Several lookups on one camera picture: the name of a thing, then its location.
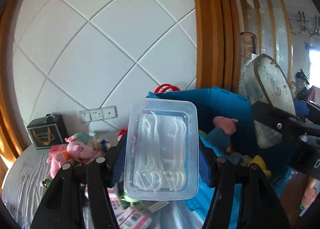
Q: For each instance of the flat white box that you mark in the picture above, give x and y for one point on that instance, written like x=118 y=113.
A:
x=157 y=206

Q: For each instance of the clear dental floss box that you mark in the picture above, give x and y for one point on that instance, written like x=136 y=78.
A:
x=162 y=149

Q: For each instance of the pink pig plush blue body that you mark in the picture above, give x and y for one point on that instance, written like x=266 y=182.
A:
x=220 y=134

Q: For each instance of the green bottle white cap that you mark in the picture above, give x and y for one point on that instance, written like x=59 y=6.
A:
x=47 y=183

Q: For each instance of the blue plastic crate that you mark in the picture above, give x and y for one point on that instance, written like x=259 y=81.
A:
x=225 y=104

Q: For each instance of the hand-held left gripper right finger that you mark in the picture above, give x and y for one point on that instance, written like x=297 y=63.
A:
x=204 y=166

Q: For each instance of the pink pig plush orange body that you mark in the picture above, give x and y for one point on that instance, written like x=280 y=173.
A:
x=77 y=151

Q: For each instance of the wooden slatted glass partition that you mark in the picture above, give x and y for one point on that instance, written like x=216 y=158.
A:
x=268 y=19

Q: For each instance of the curved wooden wall frame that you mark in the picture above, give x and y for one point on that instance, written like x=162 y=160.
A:
x=212 y=31
x=5 y=94

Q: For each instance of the pink pig plush teal body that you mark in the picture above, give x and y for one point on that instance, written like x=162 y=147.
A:
x=83 y=137

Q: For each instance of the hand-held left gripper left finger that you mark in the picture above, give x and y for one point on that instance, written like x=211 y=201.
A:
x=118 y=166

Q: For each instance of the small beige plush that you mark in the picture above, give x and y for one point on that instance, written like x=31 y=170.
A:
x=96 y=143

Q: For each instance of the pink tissue pack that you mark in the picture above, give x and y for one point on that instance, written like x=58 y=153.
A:
x=57 y=149

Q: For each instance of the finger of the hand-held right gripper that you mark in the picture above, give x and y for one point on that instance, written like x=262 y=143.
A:
x=308 y=110
x=277 y=121

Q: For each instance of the patterned wall hanging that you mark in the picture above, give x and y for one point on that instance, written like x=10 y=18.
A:
x=248 y=46

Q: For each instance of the worn grey slipper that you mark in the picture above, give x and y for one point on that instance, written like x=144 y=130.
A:
x=272 y=94

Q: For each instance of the person's right hand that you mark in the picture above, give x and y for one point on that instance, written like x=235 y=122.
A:
x=311 y=194

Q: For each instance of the white wall outlet plate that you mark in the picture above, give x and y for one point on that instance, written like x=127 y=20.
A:
x=109 y=112

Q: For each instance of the pink white tissue box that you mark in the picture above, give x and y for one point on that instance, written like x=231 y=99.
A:
x=132 y=219

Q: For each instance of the red plastic container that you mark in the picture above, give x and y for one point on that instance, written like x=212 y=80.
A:
x=165 y=85

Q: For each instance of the dark clutter pile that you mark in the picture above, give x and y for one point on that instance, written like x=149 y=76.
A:
x=302 y=79

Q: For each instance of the white wall switch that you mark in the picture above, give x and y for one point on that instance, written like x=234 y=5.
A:
x=84 y=116

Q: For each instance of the white wall socket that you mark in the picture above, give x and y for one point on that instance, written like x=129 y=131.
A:
x=96 y=114

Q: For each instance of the small blue white plush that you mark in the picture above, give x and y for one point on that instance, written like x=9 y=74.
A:
x=105 y=144

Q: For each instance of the black gift box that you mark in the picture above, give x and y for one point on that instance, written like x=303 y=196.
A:
x=47 y=131

